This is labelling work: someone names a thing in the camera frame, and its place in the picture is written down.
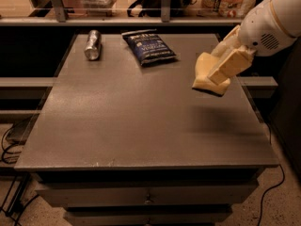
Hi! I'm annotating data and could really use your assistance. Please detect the grey metal shelf rail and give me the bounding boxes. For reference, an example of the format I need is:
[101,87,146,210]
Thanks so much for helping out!
[0,0,242,26]

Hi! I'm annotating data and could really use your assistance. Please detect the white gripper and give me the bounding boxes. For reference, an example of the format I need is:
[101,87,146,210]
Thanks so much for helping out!
[208,0,297,85]

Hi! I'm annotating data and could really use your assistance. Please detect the blue chip bag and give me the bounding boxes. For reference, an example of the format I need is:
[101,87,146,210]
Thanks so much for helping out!
[121,29,177,66]

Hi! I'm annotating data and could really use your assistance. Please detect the black cables on floor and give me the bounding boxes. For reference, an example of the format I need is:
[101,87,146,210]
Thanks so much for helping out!
[0,116,40,226]

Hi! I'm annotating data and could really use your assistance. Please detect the black bag on shelf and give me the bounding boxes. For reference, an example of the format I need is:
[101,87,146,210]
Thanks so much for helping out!
[127,0,196,17]

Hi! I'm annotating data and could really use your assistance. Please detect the yellow sponge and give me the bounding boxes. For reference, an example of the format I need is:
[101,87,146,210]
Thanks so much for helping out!
[192,53,230,96]

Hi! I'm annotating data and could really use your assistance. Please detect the grey drawer cabinet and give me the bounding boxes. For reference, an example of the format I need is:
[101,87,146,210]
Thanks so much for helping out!
[16,34,277,226]

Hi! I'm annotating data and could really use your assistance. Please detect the black power cable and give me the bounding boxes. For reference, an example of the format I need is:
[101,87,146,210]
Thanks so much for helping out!
[256,122,286,226]

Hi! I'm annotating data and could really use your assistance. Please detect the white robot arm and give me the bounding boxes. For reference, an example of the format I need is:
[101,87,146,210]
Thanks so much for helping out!
[208,0,301,85]

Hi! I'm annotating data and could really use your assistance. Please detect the silver can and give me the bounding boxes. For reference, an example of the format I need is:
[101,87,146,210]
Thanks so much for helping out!
[84,30,102,60]

